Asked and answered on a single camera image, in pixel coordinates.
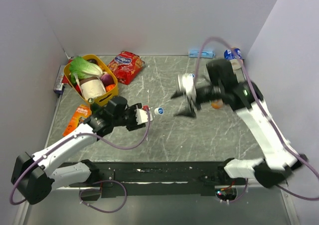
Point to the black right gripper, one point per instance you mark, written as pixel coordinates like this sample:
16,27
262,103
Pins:
188,110

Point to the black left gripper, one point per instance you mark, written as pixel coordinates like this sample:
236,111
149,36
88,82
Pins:
134,125

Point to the orange juice plastic bottle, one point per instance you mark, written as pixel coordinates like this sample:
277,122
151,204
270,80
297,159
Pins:
217,104

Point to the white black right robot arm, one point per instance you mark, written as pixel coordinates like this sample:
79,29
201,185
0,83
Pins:
277,163

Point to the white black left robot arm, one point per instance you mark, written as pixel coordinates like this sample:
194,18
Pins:
35,176

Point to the green glass bottle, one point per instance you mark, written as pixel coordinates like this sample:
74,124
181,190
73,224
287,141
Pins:
94,107

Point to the orange toy fruit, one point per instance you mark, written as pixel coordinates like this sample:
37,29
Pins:
110,87

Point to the purple toy onion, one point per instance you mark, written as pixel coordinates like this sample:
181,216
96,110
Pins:
107,79

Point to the orange razor package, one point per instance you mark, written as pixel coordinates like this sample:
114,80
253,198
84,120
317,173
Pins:
82,112

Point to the cream brown toy mushroom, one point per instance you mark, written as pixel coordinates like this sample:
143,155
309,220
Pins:
92,88

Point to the red snack bag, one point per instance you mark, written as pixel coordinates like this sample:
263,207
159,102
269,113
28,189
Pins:
125,66

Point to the blue tissue pack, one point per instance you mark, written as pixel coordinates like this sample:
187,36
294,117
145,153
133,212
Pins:
203,54

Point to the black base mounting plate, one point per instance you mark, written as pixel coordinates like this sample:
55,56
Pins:
158,178

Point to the green toy cabbage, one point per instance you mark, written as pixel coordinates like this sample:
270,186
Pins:
83,69

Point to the blue wrapped toilet roll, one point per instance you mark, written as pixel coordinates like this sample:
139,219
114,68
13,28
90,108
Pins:
234,56

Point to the purple white box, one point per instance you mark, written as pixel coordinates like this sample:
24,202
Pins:
58,87

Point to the aluminium frame rail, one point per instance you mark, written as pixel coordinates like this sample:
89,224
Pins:
55,186

